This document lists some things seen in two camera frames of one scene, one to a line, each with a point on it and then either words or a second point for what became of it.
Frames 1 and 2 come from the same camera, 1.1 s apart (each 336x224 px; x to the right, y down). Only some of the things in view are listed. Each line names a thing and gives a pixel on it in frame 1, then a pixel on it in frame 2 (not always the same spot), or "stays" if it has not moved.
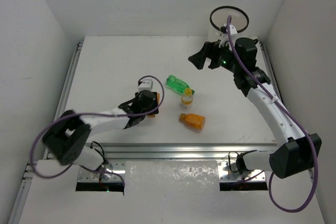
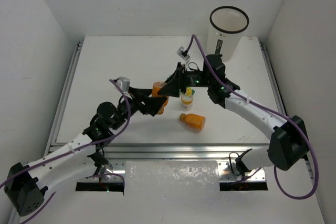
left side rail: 67,82 stays
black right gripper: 198,58 -> 173,86
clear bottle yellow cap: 187,99 stays
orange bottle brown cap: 193,120 stays
